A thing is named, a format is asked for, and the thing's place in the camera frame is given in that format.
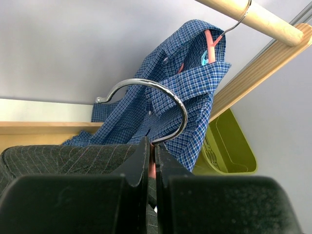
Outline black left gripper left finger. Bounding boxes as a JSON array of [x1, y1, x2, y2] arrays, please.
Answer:
[[112, 136, 149, 234]]

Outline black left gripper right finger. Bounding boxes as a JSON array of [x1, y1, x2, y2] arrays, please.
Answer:
[[156, 143, 193, 234]]

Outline black pinstriped shirt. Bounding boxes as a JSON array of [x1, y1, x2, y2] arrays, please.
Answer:
[[0, 143, 158, 234]]

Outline blue checkered shirt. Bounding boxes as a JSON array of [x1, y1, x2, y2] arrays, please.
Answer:
[[62, 19, 232, 171]]

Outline pink hanger of black shirt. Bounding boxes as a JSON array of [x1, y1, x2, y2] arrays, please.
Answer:
[[90, 78, 189, 159]]

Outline pink hanger of blue shirt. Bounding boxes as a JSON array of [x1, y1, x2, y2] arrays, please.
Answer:
[[176, 0, 253, 75]]

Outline green plastic basket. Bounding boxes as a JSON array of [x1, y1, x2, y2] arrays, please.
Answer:
[[193, 109, 258, 176]]

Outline wooden clothes rack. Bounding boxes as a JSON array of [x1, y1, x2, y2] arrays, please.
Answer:
[[0, 1, 312, 151]]

